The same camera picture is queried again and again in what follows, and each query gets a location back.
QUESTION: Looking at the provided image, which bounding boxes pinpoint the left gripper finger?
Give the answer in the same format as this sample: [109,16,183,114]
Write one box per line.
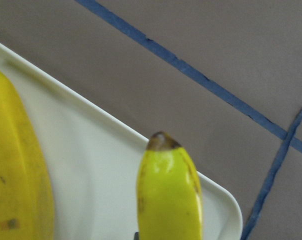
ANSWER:
[133,232,140,240]

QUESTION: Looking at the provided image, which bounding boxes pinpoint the yellow banana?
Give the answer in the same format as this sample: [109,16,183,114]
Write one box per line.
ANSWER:
[136,131,203,240]

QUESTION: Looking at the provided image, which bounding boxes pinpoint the white bear tray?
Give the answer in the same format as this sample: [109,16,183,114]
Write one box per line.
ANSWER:
[0,36,244,240]

